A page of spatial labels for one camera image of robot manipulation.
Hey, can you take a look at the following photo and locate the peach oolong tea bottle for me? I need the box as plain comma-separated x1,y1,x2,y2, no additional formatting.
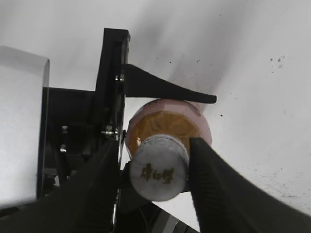
125,99,212,158

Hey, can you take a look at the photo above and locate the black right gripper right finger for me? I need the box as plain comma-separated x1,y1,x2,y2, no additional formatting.
189,137,311,233

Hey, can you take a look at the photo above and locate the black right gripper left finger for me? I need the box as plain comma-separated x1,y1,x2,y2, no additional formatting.
0,139,119,233

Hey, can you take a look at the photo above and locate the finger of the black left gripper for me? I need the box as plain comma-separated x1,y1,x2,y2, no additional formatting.
123,64,217,104

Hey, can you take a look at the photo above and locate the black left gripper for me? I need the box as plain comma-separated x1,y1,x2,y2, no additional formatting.
40,28,151,232

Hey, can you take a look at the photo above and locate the white bottle cap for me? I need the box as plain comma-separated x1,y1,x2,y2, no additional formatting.
129,134,190,201

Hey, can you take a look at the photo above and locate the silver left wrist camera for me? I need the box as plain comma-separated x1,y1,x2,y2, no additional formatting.
0,46,50,208

